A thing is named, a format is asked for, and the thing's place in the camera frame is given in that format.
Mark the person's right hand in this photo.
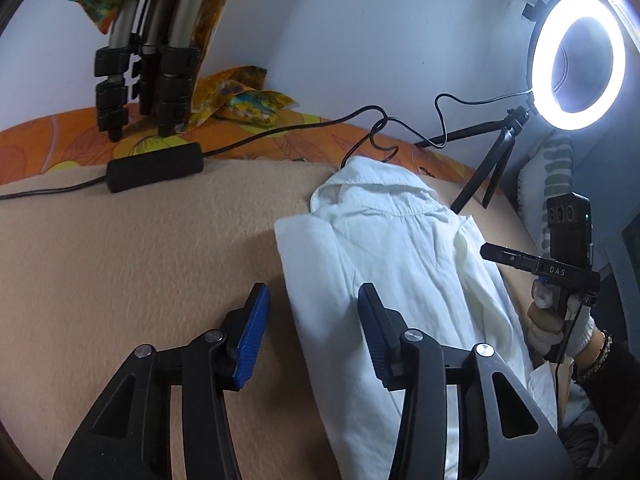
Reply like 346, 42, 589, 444
527, 280, 609, 362

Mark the white shirt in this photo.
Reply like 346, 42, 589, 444
272, 156, 593, 480

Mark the small black tripod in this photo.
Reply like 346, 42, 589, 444
415, 107, 533, 213

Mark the white ring light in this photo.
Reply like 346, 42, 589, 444
522, 0, 627, 128

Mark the black ring light cable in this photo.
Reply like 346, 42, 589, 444
202, 89, 533, 171

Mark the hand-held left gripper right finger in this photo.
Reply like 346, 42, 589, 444
357, 282, 578, 480

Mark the orange floral bedsheet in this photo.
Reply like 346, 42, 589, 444
0, 105, 481, 191

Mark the beige blanket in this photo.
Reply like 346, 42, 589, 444
0, 157, 546, 480

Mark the person's right forearm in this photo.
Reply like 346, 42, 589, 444
575, 340, 640, 441

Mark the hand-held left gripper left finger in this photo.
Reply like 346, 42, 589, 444
52, 282, 272, 480

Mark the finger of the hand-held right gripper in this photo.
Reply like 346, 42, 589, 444
480, 242, 543, 275

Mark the large folded tripod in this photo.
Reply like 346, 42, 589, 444
92, 0, 231, 142

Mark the beaded bracelet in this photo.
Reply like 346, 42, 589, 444
572, 329, 614, 386

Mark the floral patterned cloth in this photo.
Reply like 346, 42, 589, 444
67, 0, 293, 128

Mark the black rectangular power box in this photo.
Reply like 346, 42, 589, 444
107, 141, 205, 194

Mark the white patterned pillow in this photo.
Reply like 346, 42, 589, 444
515, 135, 576, 256

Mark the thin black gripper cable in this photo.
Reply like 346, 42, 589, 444
550, 295, 588, 411

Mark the black power box cable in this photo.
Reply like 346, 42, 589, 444
0, 180, 112, 202

